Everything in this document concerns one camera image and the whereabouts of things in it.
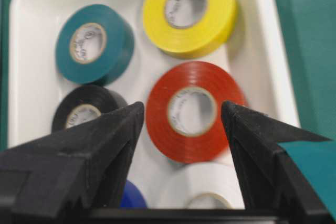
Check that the yellow tape roll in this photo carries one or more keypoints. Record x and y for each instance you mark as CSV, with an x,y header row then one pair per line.
x,y
188,29

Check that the white tape roll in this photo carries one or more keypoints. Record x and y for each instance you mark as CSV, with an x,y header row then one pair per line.
x,y
205,185

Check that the teal tape roll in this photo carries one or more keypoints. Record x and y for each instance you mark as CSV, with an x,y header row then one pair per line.
x,y
95,45

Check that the red tape roll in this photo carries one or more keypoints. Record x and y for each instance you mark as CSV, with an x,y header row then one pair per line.
x,y
183,111

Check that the black tape roll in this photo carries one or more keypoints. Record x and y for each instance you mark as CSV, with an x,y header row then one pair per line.
x,y
83,104

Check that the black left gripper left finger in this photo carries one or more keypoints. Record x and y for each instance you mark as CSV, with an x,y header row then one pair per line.
x,y
82,167

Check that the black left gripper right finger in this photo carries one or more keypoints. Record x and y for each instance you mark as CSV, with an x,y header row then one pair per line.
x,y
282,170

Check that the blue tape roll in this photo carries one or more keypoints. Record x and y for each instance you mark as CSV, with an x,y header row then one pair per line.
x,y
132,197

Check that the white plastic case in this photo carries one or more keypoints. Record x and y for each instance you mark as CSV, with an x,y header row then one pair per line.
x,y
179,60

